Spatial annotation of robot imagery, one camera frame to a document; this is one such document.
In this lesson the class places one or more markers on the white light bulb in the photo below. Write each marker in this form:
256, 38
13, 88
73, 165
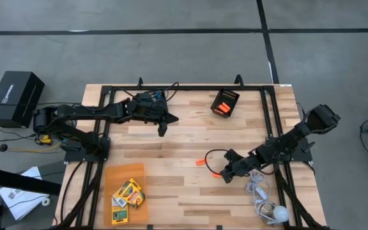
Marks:
281, 214

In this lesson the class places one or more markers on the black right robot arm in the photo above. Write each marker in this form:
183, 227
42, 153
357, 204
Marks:
318, 119

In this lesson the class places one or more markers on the black plug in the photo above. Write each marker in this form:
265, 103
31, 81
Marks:
3, 147

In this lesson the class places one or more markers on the round lamp socket base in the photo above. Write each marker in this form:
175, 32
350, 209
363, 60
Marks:
268, 211

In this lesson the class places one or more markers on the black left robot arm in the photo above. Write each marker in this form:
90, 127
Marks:
85, 111

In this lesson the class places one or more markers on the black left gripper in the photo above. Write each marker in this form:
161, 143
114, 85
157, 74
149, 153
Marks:
145, 111

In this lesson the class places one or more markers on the white tape roll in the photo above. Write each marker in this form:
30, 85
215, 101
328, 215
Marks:
46, 202

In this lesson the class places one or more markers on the white paper sheet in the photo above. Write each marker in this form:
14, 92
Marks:
21, 201

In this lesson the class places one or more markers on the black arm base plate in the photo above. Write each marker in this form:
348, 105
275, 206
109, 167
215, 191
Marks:
75, 156
303, 157

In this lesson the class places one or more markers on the black table clamp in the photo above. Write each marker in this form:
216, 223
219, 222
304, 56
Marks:
150, 227
239, 76
140, 82
219, 227

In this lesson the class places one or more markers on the translucent orange plastic bin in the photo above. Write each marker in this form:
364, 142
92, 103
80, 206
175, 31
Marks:
129, 172

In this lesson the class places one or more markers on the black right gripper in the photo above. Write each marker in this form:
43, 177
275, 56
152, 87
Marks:
240, 164

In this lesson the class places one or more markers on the black cardboard box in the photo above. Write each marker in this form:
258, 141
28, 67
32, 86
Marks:
16, 99

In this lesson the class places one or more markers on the black side desk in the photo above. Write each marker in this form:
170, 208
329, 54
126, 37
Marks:
18, 180

